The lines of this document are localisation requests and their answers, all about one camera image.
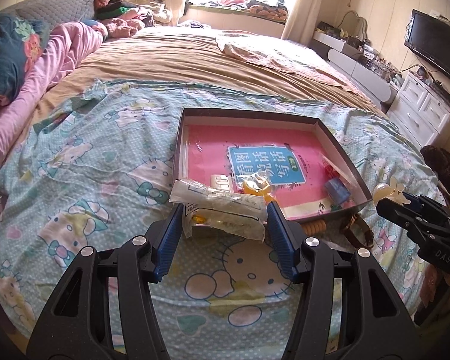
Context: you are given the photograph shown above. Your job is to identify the pink quilt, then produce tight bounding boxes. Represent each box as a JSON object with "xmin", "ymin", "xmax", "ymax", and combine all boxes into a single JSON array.
[{"xmin": 0, "ymin": 21, "xmax": 104, "ymax": 168}]

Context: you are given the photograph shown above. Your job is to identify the bagged yellow hoop earrings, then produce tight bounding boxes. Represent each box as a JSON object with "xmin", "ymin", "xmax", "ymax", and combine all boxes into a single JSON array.
[{"xmin": 241, "ymin": 171, "xmax": 275, "ymax": 203}]

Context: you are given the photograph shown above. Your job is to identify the maroon strap wristwatch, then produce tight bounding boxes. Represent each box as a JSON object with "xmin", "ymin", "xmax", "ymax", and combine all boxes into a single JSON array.
[{"xmin": 340, "ymin": 214, "xmax": 374, "ymax": 250}]

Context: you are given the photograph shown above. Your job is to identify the pearl hair clip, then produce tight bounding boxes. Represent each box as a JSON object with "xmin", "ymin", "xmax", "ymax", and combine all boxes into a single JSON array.
[{"xmin": 372, "ymin": 176, "xmax": 410, "ymax": 206}]

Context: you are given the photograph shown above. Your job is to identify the bagged red ball earrings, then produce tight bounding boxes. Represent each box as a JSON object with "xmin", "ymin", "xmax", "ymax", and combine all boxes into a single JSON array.
[{"xmin": 319, "ymin": 153, "xmax": 353, "ymax": 185}]

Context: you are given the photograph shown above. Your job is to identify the cream curtain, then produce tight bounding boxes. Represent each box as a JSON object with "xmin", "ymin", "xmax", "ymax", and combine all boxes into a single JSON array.
[{"xmin": 281, "ymin": 0, "xmax": 322, "ymax": 46}]

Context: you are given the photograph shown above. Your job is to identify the hello kitty bed sheet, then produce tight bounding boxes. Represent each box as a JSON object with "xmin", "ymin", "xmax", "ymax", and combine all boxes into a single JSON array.
[{"xmin": 0, "ymin": 80, "xmax": 441, "ymax": 359}]

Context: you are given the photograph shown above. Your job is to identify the white long low cabinet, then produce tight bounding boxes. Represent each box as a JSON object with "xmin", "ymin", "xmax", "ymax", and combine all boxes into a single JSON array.
[{"xmin": 309, "ymin": 30, "xmax": 397, "ymax": 106}]

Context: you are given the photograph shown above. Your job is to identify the window sill clothes pile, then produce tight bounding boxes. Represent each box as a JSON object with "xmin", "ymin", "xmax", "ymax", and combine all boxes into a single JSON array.
[{"xmin": 184, "ymin": 0, "xmax": 289, "ymax": 24}]

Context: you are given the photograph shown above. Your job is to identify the dark brown furry object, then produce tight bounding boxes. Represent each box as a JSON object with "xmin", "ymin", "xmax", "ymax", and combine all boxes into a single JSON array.
[{"xmin": 420, "ymin": 145, "xmax": 450, "ymax": 194}]

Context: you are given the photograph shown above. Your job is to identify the white drawer cabinet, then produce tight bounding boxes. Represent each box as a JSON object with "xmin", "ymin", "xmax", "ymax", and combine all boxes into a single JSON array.
[{"xmin": 387, "ymin": 72, "xmax": 450, "ymax": 149}]

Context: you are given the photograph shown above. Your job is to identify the wall mounted black television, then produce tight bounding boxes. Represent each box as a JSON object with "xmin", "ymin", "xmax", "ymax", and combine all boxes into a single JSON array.
[{"xmin": 404, "ymin": 10, "xmax": 450, "ymax": 79}]

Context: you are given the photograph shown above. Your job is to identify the tan bed cover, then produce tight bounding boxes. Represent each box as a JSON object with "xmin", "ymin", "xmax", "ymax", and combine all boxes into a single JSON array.
[{"xmin": 31, "ymin": 27, "xmax": 382, "ymax": 123}]

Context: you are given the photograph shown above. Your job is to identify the cream hair claw clip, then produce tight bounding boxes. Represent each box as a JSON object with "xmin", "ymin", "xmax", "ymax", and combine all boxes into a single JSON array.
[{"xmin": 210, "ymin": 174, "xmax": 234, "ymax": 193}]

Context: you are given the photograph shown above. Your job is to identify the bagged white lace accessory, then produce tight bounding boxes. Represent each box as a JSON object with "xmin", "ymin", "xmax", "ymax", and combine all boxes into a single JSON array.
[{"xmin": 169, "ymin": 179, "xmax": 267, "ymax": 242}]

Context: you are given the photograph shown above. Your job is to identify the blue small box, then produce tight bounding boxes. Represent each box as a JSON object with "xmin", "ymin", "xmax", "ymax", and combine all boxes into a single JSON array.
[{"xmin": 324, "ymin": 177, "xmax": 351, "ymax": 205}]

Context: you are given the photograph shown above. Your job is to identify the pink book in tray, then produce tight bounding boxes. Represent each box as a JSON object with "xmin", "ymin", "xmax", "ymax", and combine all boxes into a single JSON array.
[{"xmin": 187, "ymin": 125, "xmax": 356, "ymax": 219}]

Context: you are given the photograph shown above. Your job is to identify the dark floral pillow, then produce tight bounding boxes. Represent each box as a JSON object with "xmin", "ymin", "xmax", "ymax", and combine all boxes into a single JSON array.
[{"xmin": 0, "ymin": 13, "xmax": 50, "ymax": 107}]

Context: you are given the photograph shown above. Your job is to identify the clothes pile on bed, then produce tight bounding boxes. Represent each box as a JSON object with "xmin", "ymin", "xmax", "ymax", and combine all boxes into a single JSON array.
[{"xmin": 91, "ymin": 0, "xmax": 172, "ymax": 39}]

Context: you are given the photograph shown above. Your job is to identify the pink patterned cloth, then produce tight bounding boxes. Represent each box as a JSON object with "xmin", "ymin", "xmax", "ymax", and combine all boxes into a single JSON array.
[{"xmin": 215, "ymin": 30, "xmax": 360, "ymax": 94}]

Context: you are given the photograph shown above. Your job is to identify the dark cardboard tray box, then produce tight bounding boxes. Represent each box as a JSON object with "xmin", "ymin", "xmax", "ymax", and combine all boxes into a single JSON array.
[{"xmin": 173, "ymin": 108, "xmax": 371, "ymax": 223}]

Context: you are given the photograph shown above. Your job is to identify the tan spiral hair tie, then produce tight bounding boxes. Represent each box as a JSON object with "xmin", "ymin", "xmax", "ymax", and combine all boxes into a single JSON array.
[{"xmin": 301, "ymin": 218, "xmax": 329, "ymax": 237}]

